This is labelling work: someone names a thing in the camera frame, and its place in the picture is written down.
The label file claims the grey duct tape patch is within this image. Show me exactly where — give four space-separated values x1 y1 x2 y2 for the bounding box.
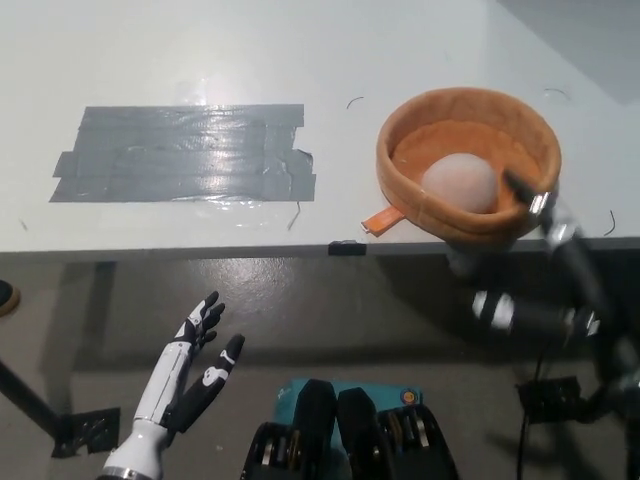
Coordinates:
48 103 318 204

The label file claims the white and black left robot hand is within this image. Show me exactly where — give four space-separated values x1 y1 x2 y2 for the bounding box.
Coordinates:
102 290 247 475

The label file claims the black diagonal table leg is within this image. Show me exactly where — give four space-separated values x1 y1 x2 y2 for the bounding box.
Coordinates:
0 355 66 441
579 369 640 417

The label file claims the small black tape piece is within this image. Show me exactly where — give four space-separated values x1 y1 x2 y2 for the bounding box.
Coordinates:
328 240 368 257

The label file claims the black and tan shoe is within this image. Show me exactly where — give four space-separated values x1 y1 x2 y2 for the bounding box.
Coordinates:
0 279 22 318

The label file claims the orange soft plush plate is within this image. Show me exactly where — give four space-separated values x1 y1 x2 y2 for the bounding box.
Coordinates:
359 87 562 246

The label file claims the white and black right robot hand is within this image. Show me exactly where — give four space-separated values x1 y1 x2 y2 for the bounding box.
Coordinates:
447 168 640 401

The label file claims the black and teal robot torso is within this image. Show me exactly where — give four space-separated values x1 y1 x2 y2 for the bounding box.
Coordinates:
242 377 461 480

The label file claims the clear tape strip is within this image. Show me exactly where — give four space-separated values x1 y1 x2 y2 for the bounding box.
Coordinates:
169 194 304 232

